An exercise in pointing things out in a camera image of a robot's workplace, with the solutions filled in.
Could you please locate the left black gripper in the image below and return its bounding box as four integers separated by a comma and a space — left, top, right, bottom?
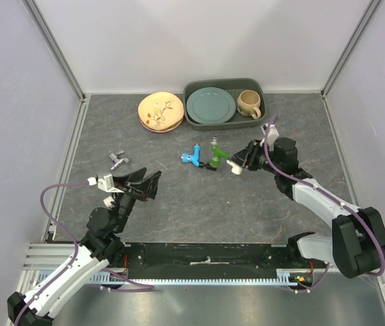
112, 167, 162, 232

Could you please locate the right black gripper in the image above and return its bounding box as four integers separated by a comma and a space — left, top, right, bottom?
228, 139, 281, 175

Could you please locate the white elbow fitting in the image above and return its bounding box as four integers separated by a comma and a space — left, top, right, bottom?
226, 160, 243, 175

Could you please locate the green water faucet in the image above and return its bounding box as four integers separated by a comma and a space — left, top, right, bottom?
209, 137, 230, 170

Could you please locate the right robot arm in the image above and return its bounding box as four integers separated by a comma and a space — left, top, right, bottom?
227, 137, 385, 278

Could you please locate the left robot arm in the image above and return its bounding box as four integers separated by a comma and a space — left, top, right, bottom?
7, 168, 162, 325

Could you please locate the white elbow fitting left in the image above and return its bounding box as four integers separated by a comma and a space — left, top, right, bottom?
103, 196, 115, 209

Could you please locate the blue water faucet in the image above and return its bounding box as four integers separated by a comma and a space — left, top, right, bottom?
181, 143, 217, 170

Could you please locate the beige ceramic mug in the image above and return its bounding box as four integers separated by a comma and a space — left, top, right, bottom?
236, 90, 261, 120

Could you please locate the teal plate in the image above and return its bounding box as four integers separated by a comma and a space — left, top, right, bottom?
186, 87, 236, 124

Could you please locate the bird pattern yellow plate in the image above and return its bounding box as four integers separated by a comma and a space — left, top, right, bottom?
137, 92, 185, 130

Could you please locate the grey-green dish tub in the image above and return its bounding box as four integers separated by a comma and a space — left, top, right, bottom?
183, 78, 266, 131

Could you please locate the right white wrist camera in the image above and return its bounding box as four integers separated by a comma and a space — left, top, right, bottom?
260, 123, 279, 149

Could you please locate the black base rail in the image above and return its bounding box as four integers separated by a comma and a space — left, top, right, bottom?
110, 242, 325, 281

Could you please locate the slotted cable duct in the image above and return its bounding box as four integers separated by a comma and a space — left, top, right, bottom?
50, 264, 302, 287

